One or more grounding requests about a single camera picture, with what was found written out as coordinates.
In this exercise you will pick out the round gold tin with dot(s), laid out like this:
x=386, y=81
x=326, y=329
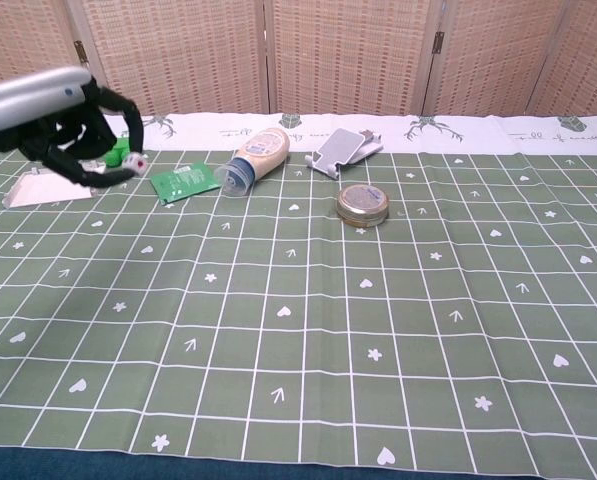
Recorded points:
x=362, y=202

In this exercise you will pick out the white folding phone stand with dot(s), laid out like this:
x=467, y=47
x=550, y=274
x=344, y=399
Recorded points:
x=340, y=150

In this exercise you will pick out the beige squeeze bottle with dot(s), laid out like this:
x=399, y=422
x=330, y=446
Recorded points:
x=258, y=155

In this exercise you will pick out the green toy block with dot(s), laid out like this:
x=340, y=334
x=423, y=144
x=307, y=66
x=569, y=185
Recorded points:
x=116, y=155

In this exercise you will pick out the woven bamboo folding screen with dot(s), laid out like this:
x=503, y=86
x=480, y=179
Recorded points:
x=298, y=55

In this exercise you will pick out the small white dice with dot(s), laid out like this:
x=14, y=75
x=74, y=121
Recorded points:
x=136, y=163

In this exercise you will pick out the green foil packet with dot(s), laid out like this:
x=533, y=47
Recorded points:
x=185, y=181

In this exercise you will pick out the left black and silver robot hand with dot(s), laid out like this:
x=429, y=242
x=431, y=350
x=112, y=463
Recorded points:
x=33, y=97

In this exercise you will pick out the green checked tablecloth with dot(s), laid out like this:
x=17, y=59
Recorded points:
x=298, y=310

